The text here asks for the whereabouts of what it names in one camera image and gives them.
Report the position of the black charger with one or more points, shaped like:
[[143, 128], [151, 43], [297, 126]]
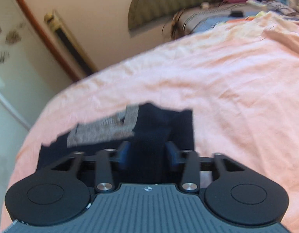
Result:
[[235, 14]]

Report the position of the peach cloth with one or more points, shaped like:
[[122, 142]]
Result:
[[285, 36]]

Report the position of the grey black knit sock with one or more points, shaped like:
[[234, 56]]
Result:
[[98, 132]]

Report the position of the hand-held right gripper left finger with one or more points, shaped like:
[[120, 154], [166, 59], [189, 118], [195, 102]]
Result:
[[124, 154]]

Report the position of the olive padded headboard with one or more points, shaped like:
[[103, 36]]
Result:
[[159, 2]]

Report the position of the pink bed sheet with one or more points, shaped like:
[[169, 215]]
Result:
[[188, 77]]

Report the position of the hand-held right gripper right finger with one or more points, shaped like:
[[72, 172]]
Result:
[[171, 153]]

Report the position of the patterned pillow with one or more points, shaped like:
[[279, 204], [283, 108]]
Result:
[[207, 17]]

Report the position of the dark navy garment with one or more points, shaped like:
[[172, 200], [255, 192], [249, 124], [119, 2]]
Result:
[[161, 121]]

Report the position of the gold tower fan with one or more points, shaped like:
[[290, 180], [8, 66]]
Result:
[[66, 38]]

